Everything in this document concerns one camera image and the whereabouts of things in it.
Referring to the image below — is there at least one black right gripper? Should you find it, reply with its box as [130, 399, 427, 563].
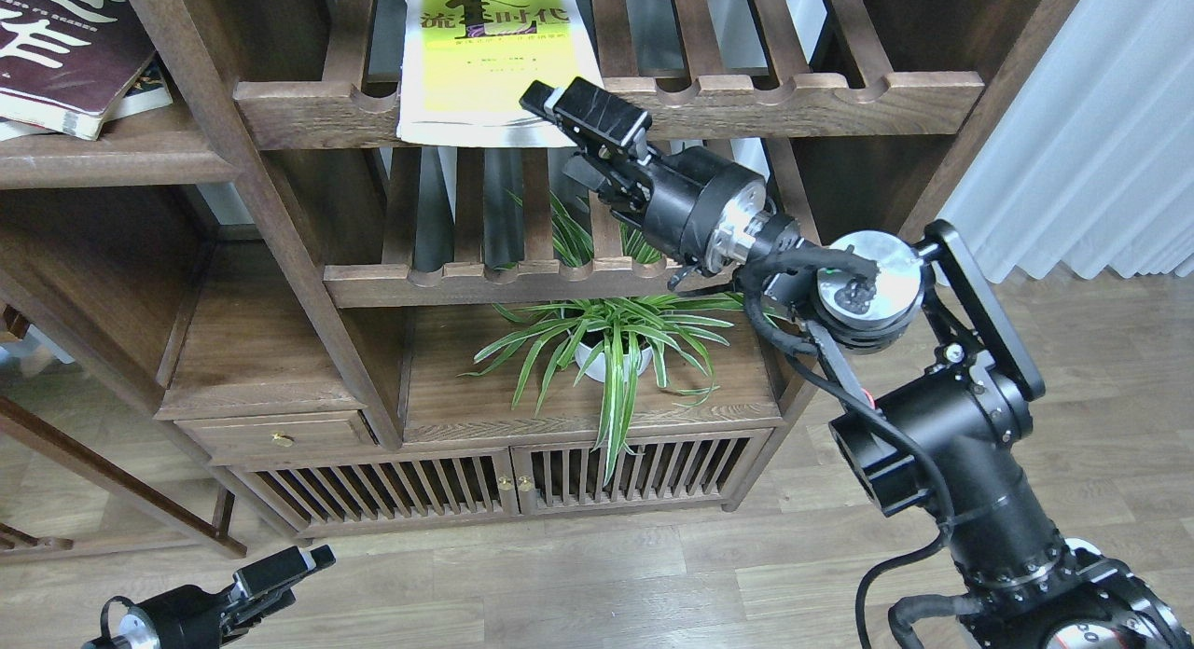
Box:
[521, 76, 771, 268]

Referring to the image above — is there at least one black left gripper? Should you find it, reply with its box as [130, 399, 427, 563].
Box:
[107, 545, 336, 648]

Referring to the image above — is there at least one yellow green paperback book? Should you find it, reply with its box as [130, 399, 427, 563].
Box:
[396, 0, 601, 148]

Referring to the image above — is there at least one white green illustrated book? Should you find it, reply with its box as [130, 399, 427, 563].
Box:
[1, 57, 174, 142]

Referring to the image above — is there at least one dark maroon thick book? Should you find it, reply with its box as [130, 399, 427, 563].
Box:
[1, 0, 155, 142]

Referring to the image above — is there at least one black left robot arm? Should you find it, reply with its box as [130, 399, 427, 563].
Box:
[84, 545, 336, 648]

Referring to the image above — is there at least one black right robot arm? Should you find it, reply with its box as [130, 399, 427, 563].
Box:
[521, 78, 1190, 648]

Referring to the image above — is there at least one green spider plant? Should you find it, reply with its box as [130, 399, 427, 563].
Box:
[463, 146, 805, 486]

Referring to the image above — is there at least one white plant pot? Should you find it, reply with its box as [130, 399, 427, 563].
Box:
[573, 333, 654, 384]

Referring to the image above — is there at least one dark wooden bookshelf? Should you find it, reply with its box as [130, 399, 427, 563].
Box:
[4, 0, 1078, 538]

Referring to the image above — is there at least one white pleated curtain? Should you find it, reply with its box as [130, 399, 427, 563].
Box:
[942, 0, 1193, 283]

